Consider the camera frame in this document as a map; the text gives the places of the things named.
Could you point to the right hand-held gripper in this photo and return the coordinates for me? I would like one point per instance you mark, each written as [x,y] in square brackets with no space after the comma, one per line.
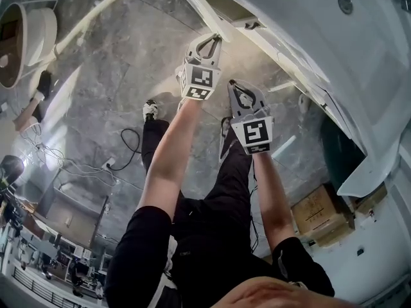
[255,133]

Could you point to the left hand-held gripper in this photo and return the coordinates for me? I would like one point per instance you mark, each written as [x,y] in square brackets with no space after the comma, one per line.
[200,77]

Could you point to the person's right forearm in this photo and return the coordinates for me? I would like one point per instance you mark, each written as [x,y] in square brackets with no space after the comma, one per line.
[273,197]

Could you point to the person's left forearm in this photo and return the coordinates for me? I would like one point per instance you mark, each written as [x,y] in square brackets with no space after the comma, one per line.
[167,165]

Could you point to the person's right white shoe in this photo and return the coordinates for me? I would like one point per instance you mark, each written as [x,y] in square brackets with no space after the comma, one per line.
[224,128]

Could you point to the person's white shoe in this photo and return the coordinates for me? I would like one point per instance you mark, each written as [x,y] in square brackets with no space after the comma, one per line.
[224,128]
[150,110]

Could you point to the person's right leg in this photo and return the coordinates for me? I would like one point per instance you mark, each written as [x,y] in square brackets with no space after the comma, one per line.
[234,178]

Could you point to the person's left white shoe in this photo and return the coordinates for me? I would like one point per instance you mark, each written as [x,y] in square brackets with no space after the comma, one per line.
[150,110]

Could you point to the white long bar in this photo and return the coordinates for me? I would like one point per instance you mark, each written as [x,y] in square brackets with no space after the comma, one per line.
[96,14]

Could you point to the cardboard box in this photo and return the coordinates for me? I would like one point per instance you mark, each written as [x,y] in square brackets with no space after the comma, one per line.
[369,201]
[321,213]

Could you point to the metal sink drain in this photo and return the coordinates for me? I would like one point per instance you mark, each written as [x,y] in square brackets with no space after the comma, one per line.
[345,2]

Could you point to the white power strip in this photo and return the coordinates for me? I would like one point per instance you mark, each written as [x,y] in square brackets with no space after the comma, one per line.
[109,163]

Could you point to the person's black shirt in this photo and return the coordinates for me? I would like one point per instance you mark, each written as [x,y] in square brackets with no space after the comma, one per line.
[208,252]

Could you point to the person's head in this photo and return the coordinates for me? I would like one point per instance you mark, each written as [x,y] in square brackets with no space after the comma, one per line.
[282,295]

